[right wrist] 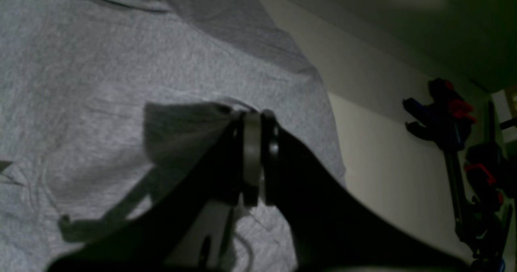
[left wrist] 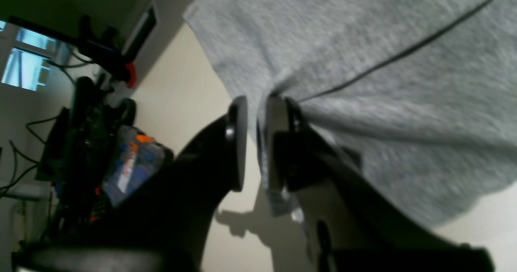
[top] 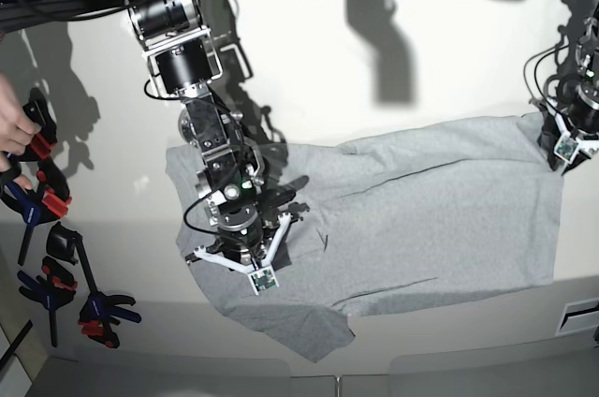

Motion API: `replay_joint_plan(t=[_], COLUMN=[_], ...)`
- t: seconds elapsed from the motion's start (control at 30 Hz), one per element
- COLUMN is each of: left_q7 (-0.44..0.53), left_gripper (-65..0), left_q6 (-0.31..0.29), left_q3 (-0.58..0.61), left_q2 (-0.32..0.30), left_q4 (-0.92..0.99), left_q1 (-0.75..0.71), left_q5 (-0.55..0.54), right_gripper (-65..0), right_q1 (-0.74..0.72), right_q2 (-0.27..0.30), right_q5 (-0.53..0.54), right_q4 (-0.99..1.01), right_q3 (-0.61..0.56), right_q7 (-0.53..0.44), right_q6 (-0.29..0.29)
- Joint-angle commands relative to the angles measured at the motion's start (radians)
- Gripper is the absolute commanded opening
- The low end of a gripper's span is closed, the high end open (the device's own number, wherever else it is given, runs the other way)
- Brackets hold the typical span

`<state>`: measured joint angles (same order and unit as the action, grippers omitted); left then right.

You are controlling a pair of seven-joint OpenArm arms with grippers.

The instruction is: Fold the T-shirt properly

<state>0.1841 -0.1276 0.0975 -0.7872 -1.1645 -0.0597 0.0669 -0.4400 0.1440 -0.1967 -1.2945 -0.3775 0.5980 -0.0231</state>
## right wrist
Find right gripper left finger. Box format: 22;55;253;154
48;112;262;272

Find long bar clamp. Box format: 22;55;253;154
402;78;515;272

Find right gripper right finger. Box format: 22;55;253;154
261;110;469;272

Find grey T-shirt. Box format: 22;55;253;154
1;0;345;272

